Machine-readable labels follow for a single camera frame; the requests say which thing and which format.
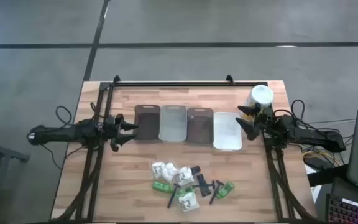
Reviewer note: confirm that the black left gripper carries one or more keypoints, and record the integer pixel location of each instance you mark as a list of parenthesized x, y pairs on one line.
[(112, 130)]

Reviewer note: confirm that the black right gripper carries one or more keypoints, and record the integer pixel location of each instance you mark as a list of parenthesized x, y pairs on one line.
[(264, 123)]

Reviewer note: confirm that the clear cotton swab bag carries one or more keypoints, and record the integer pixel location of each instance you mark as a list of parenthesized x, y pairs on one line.
[(189, 202), (169, 171), (184, 175), (157, 169)]

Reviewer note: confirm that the dark blue round cup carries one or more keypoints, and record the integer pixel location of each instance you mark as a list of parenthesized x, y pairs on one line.
[(195, 170)]

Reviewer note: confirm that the dark blue disposable razor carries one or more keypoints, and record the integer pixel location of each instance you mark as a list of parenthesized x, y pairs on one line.
[(199, 186), (214, 195), (171, 198)]

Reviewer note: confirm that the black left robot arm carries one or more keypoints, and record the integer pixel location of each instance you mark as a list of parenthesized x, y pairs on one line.
[(61, 133)]

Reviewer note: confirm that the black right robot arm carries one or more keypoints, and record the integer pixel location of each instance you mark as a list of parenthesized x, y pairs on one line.
[(309, 135)]

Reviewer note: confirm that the brown translucent plastic bin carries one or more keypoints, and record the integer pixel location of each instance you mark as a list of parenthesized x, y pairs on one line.
[(148, 124), (200, 126)]

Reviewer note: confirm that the white clear plastic bin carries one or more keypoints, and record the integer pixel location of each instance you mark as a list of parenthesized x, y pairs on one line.
[(227, 132)]

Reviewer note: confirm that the grey clear plastic bin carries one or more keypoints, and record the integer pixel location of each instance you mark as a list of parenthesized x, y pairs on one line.
[(172, 124)]

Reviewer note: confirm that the black power brick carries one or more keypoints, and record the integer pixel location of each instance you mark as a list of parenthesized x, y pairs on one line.
[(317, 163)]

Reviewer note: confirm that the backlit black keyboard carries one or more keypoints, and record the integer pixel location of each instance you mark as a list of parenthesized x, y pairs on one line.
[(350, 213)]

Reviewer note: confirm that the black aluminium table frame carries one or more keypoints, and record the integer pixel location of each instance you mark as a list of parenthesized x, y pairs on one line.
[(182, 84)]

